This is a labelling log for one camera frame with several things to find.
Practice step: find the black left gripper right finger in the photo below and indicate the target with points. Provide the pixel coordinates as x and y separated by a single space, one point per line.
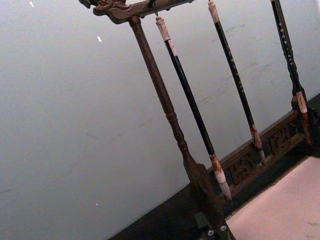
225 233

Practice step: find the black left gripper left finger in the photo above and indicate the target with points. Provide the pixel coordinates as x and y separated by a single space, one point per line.
203 225

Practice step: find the black table cloth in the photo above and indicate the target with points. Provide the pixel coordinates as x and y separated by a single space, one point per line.
175 215

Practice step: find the white felt writing mat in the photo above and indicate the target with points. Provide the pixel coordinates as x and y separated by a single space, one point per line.
280 202

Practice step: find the black brush with white label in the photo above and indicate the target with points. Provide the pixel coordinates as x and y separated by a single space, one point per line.
186 88

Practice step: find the carved dark wooden brush rack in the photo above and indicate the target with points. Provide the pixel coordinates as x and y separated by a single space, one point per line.
153 72

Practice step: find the black brush with pale markings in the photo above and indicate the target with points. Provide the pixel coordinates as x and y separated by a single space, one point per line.
232 62

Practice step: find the black brush with brown tip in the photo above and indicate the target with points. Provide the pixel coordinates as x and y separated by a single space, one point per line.
285 42

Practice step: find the plain pale wall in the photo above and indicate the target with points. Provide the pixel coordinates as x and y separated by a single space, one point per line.
70 100

